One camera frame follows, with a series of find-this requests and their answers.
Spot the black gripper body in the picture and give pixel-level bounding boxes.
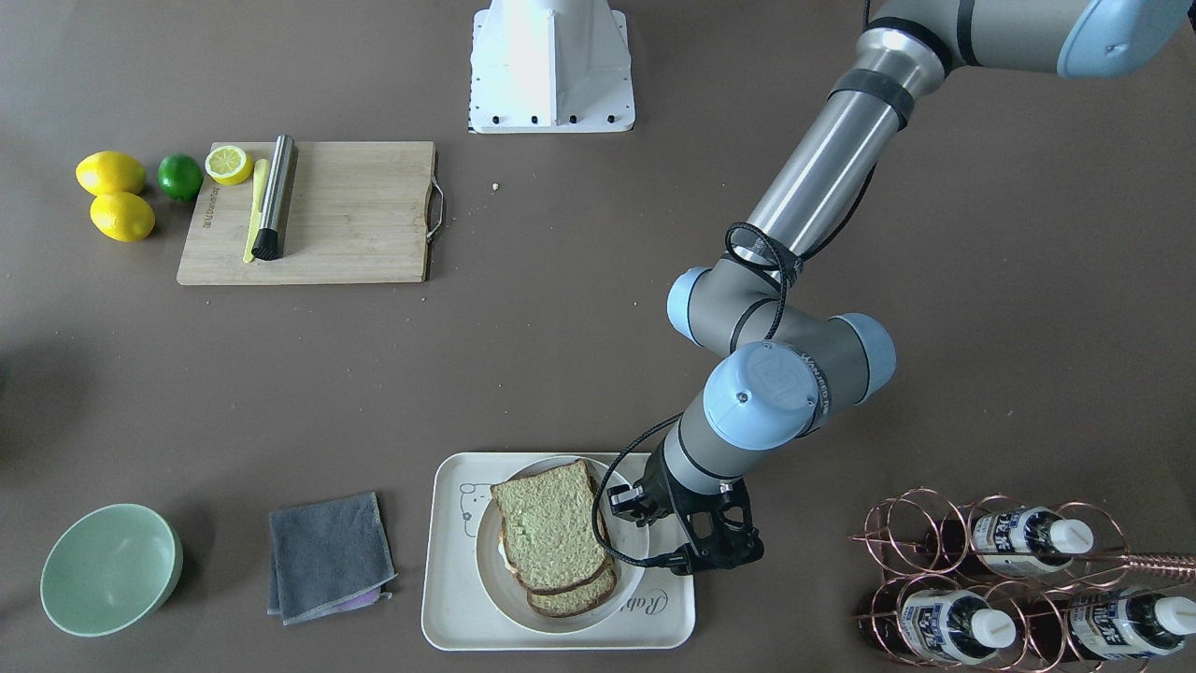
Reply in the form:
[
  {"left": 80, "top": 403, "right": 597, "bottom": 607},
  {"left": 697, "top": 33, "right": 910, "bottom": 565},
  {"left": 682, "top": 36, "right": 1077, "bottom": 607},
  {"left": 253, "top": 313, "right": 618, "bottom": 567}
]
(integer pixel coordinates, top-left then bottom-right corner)
[{"left": 608, "top": 439, "right": 697, "bottom": 524}]

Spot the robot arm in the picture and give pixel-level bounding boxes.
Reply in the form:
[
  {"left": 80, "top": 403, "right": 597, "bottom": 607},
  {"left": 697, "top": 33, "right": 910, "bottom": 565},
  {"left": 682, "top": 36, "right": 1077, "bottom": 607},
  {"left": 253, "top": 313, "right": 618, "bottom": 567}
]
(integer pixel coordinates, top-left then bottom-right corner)
[{"left": 592, "top": 1, "right": 1192, "bottom": 549}]

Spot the cream rabbit serving tray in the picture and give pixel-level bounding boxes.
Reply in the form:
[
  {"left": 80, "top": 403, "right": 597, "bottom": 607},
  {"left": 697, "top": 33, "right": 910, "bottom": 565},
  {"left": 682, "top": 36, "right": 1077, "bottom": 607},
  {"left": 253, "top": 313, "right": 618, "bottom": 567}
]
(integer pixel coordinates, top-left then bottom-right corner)
[{"left": 421, "top": 452, "right": 697, "bottom": 651}]

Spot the tea bottle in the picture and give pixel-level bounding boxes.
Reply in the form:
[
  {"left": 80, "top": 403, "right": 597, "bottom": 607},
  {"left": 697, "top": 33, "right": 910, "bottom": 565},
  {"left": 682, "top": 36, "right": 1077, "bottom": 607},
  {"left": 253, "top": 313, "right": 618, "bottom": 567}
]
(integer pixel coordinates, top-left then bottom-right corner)
[
  {"left": 856, "top": 589, "right": 1019, "bottom": 665},
  {"left": 1023, "top": 587, "right": 1195, "bottom": 662},
  {"left": 919, "top": 506, "right": 1096, "bottom": 580}
]

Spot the grey folded cloth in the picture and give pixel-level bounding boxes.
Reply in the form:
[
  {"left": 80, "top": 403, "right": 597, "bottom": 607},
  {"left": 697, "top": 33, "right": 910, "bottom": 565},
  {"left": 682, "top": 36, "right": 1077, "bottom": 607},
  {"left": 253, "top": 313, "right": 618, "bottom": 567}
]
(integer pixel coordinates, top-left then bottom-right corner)
[{"left": 266, "top": 492, "right": 397, "bottom": 626}]

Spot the tea bottle front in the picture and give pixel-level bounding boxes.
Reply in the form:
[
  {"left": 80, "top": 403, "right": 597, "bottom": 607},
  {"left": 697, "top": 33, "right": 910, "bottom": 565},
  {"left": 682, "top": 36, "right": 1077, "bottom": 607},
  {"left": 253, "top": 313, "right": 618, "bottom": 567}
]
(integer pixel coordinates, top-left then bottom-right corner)
[{"left": 919, "top": 506, "right": 1096, "bottom": 580}]

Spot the bamboo cutting board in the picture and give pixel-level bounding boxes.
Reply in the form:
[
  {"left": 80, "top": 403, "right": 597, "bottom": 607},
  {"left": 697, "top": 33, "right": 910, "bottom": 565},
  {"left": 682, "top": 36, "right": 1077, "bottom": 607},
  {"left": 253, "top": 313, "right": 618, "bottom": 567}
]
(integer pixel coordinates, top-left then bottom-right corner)
[{"left": 177, "top": 141, "right": 437, "bottom": 286}]

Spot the steel muddler black tip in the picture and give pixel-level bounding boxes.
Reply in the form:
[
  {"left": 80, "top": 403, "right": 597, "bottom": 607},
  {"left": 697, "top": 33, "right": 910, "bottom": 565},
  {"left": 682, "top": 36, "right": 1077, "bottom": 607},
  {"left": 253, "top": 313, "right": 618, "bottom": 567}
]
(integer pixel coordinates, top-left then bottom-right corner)
[{"left": 250, "top": 134, "right": 298, "bottom": 261}]

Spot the yellow plastic knife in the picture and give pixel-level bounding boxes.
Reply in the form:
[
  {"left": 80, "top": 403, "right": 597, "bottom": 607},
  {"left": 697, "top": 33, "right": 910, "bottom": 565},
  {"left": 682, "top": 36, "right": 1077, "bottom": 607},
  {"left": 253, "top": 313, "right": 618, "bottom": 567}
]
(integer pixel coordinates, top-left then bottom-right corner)
[{"left": 242, "top": 159, "right": 270, "bottom": 264}]

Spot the half lemon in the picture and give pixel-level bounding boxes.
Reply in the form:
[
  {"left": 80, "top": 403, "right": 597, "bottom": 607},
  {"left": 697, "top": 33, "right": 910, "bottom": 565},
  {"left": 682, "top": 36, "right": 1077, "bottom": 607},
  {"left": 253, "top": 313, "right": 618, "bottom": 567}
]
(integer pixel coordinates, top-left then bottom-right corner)
[{"left": 205, "top": 145, "right": 255, "bottom": 186}]

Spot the green ceramic bowl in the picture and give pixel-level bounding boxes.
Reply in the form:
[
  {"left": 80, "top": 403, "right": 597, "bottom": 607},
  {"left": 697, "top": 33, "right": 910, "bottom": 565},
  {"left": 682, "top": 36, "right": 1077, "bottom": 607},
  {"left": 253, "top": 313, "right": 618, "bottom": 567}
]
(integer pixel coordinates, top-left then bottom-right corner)
[{"left": 39, "top": 503, "right": 183, "bottom": 637}]

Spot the green lime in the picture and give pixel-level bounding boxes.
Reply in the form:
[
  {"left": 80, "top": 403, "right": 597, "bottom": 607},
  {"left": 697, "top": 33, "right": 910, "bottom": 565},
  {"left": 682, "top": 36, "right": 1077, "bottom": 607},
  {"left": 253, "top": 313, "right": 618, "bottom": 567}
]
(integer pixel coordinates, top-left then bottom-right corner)
[{"left": 157, "top": 153, "right": 205, "bottom": 203}]

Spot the whole lemon lower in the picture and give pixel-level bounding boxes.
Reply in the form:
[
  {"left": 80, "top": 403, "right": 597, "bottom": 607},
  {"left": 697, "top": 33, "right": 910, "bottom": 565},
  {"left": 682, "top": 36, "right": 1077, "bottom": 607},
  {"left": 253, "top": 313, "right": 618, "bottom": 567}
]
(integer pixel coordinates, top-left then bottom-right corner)
[{"left": 89, "top": 192, "right": 155, "bottom": 241}]

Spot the whole lemon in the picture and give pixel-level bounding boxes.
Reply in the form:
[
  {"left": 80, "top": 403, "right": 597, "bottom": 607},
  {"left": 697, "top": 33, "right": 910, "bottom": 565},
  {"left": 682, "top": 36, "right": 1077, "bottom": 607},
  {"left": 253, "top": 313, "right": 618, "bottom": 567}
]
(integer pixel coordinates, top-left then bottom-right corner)
[
  {"left": 89, "top": 192, "right": 155, "bottom": 241},
  {"left": 74, "top": 149, "right": 147, "bottom": 196}
]

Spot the whole lemon upper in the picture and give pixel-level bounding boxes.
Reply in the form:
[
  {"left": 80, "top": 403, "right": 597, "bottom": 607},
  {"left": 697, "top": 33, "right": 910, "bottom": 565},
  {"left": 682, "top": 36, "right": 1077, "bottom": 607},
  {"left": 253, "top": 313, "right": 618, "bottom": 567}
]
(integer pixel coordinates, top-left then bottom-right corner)
[{"left": 74, "top": 149, "right": 147, "bottom": 196}]

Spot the copper wire bottle rack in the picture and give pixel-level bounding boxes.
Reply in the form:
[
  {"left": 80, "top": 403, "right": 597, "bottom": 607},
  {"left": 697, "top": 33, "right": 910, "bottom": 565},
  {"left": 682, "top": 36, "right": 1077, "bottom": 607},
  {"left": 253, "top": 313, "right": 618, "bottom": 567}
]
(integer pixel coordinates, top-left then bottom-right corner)
[{"left": 854, "top": 489, "right": 1192, "bottom": 672}]

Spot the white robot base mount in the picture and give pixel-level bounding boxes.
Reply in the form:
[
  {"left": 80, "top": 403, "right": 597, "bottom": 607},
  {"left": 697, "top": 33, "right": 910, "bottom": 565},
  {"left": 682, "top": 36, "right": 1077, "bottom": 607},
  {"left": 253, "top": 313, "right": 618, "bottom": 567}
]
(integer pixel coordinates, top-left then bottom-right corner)
[{"left": 466, "top": 1, "right": 636, "bottom": 134}]

